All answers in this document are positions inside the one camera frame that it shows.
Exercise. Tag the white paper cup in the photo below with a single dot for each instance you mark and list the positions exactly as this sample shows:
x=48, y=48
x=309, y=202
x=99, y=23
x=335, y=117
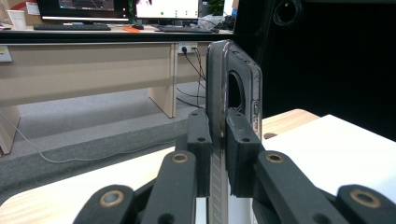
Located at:
x=17, y=19

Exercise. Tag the grey translucent phone case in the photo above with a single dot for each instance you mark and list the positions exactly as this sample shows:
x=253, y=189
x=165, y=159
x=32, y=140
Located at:
x=218, y=77

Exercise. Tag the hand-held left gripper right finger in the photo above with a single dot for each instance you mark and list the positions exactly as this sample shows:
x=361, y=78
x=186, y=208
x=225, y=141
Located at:
x=243, y=155

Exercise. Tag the black curtain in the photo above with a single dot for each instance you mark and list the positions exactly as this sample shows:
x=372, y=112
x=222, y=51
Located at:
x=327, y=62

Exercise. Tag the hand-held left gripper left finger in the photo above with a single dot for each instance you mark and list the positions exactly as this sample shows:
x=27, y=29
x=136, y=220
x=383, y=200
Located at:
x=200, y=155

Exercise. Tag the light wooden desk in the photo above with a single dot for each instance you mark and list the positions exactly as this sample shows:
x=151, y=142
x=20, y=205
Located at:
x=77, y=71

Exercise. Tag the orange flat item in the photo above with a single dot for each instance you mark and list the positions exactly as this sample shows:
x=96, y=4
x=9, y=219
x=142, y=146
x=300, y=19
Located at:
x=130, y=30

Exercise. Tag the black keyboard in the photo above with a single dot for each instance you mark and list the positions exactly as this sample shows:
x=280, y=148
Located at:
x=71, y=27
x=186, y=29

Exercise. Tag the computer monitor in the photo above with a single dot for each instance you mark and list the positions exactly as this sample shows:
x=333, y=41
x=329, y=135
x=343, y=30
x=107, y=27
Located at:
x=84, y=9
x=168, y=8

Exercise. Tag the white power socket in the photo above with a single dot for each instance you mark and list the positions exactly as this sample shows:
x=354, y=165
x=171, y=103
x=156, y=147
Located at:
x=187, y=48

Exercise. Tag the black computer mouse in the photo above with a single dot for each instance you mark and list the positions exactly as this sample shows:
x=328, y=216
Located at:
x=137, y=27

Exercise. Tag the white table sheet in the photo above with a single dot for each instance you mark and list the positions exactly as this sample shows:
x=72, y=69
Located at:
x=330, y=155

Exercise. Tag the cardboard box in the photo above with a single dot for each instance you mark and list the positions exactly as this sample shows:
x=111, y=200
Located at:
x=31, y=9

